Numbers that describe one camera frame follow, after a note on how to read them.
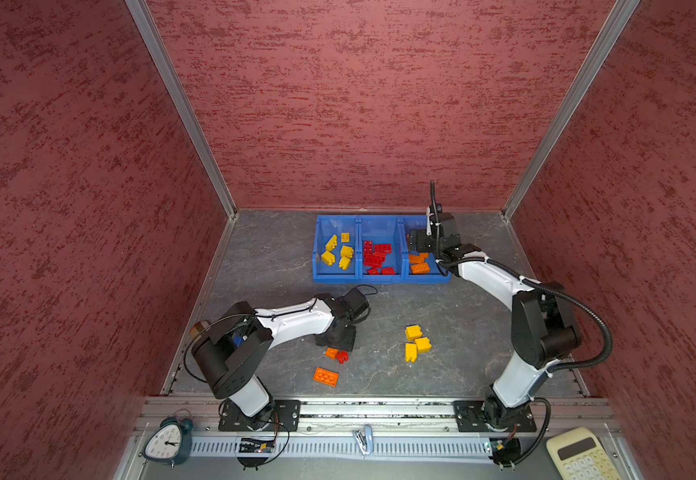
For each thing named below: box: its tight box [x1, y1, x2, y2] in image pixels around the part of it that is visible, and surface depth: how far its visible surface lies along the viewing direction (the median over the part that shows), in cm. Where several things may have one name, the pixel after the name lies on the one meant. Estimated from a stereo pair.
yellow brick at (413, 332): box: [405, 325, 423, 341], surface depth 89 cm
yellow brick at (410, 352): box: [405, 343, 417, 363], surface depth 84 cm
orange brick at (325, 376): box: [312, 367, 339, 388], surface depth 81 cm
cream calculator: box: [546, 427, 622, 480], surface depth 69 cm
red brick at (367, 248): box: [363, 240, 373, 257], surface depth 109 cm
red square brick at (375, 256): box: [363, 246, 392, 268], surface depth 106 cm
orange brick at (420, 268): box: [410, 262, 431, 274], surface depth 103 cm
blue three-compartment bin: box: [312, 215, 452, 284], surface depth 105 cm
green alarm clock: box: [138, 408, 195, 470], surface depth 69 cm
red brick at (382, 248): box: [373, 244, 392, 254], surface depth 109 cm
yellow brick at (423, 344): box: [415, 337, 433, 353], surface depth 86 cm
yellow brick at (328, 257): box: [321, 250, 336, 266], surface depth 105 cm
